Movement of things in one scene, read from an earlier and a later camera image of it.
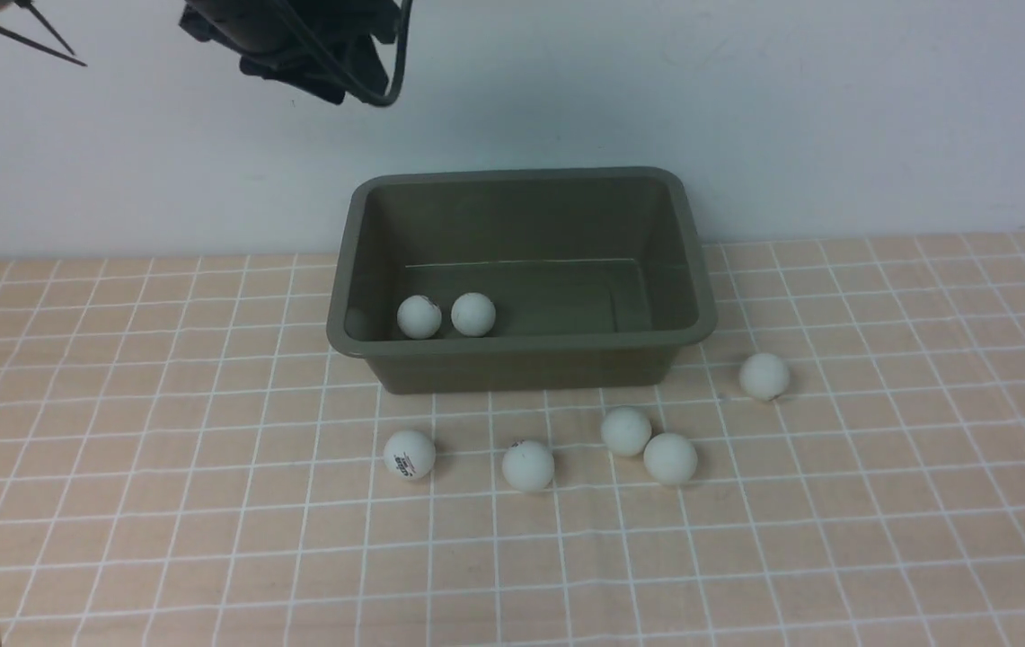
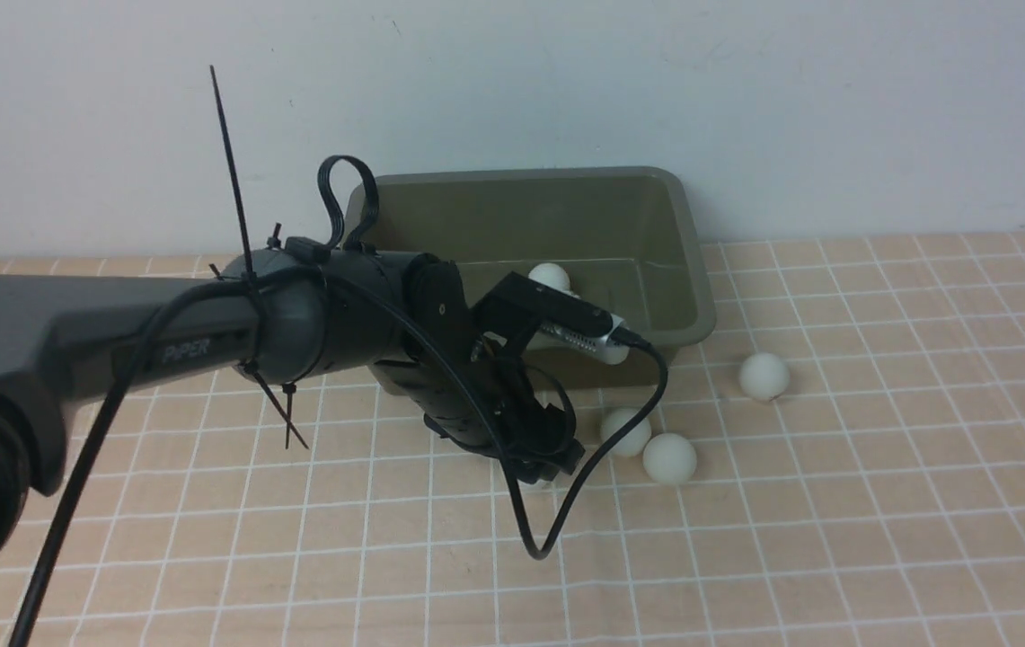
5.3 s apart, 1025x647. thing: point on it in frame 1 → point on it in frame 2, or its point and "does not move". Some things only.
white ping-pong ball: (670, 458) does not move
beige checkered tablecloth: (169, 451) does not move
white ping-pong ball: (626, 431) does not move
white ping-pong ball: (764, 376) does not move
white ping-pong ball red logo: (410, 455) → (554, 276)
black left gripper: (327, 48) → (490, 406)
